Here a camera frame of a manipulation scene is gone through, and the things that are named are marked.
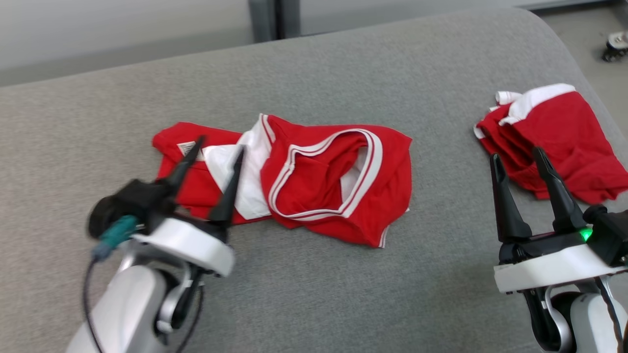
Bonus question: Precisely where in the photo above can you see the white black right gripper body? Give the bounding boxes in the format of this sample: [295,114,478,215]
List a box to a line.
[494,228,628,295]

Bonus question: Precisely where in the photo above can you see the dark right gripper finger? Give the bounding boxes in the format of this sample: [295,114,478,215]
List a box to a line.
[532,147,588,234]
[490,153,533,242]

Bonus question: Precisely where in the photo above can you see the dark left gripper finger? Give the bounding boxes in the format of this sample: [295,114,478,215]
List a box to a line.
[209,146,245,227]
[164,136,206,197]

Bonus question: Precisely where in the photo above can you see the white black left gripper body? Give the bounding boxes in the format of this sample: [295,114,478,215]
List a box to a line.
[131,206,236,278]

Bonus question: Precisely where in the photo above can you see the red shorts white stripe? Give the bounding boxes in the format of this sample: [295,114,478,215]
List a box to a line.
[473,83,628,205]

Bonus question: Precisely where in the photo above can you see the red white basketball jersey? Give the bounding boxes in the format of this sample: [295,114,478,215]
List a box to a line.
[151,114,414,249]

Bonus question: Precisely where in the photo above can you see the small black white caster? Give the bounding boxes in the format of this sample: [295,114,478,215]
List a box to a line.
[602,32,628,63]

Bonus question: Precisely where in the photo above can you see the dark grey baseboard strip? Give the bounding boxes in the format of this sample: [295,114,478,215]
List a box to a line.
[515,0,616,11]

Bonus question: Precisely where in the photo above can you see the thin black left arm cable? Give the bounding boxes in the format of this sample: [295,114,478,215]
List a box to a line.
[174,283,205,353]

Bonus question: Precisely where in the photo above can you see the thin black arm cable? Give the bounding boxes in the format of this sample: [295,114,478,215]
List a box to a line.
[595,277,627,353]
[174,283,205,353]

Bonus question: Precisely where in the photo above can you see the teal plug left camera cable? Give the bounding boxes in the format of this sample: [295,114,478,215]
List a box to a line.
[82,216,140,353]

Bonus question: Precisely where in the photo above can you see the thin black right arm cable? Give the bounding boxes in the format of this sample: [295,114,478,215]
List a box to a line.
[595,277,627,353]

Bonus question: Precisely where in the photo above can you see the grey partition post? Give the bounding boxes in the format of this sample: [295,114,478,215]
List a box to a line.
[248,0,301,43]

